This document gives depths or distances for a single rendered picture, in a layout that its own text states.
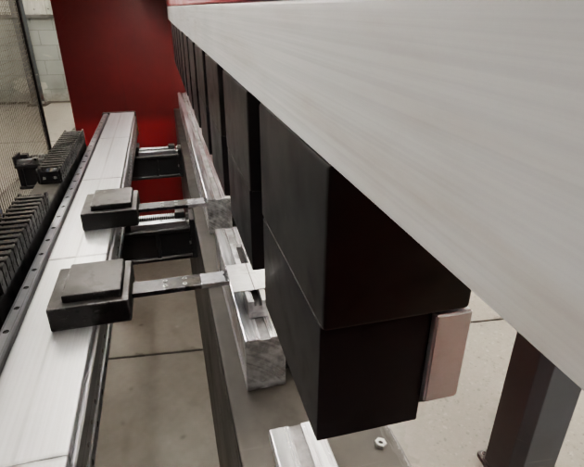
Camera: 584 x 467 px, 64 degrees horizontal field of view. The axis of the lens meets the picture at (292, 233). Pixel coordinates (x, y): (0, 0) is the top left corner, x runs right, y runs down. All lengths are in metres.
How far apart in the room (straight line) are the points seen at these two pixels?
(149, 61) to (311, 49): 2.64
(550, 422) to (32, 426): 1.37
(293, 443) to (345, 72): 0.45
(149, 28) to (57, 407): 2.39
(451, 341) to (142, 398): 1.85
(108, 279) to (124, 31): 2.19
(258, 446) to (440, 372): 0.43
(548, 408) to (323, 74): 1.45
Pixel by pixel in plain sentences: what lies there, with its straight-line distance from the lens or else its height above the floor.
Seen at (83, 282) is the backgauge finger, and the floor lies 1.03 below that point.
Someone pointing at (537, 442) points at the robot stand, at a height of 0.25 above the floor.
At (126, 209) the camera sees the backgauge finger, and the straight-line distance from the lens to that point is 1.03.
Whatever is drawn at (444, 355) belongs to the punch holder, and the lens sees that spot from 0.28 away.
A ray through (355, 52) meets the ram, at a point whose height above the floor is 1.39.
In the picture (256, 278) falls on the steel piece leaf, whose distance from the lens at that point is 0.77.
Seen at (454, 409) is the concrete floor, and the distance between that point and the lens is 2.04.
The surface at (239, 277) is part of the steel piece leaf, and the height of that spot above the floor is 1.00.
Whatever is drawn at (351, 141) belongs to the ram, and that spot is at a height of 1.36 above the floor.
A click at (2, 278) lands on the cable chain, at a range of 0.85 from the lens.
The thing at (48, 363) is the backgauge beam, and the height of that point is 0.98.
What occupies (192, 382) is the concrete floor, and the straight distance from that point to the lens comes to 2.08.
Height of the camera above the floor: 1.40
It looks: 26 degrees down
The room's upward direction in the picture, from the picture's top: straight up
